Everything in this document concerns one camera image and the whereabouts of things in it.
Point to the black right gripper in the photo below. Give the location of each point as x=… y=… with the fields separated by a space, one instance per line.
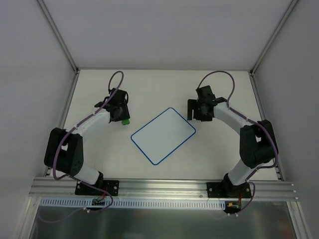
x=195 y=111

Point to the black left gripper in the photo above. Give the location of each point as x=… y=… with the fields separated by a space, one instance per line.
x=120 y=113

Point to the green whiteboard eraser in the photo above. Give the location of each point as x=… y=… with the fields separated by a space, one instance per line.
x=125 y=122

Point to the blue framed whiteboard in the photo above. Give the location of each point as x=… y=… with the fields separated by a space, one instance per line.
x=162 y=136

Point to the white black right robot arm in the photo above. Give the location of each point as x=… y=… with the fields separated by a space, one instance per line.
x=257 y=145

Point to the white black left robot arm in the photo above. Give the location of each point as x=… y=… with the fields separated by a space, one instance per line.
x=65 y=148

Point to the left green circuit board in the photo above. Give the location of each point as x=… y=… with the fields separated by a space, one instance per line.
x=98 y=202

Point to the right circuit board connector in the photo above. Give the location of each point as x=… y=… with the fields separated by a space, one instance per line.
x=234 y=205

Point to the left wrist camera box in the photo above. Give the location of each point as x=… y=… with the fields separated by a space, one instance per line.
x=120 y=97

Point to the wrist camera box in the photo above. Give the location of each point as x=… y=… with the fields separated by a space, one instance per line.
x=205 y=93
x=120 y=97

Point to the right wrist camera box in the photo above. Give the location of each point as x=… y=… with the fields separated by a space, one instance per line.
x=205 y=93

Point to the aluminium frame left rail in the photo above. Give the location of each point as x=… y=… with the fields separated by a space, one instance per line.
x=58 y=72

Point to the aluminium frame rail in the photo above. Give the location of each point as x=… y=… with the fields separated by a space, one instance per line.
x=58 y=72
x=271 y=78

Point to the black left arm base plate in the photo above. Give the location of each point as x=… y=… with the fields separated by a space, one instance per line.
x=110 y=186

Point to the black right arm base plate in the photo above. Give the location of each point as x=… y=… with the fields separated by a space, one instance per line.
x=221 y=190

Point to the aluminium front mounting rail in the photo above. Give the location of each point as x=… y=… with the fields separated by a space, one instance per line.
x=164 y=189

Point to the white slotted cable duct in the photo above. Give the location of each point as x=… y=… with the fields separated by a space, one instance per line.
x=135 y=203

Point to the aluminium frame right rail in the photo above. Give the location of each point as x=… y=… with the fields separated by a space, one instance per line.
x=271 y=78

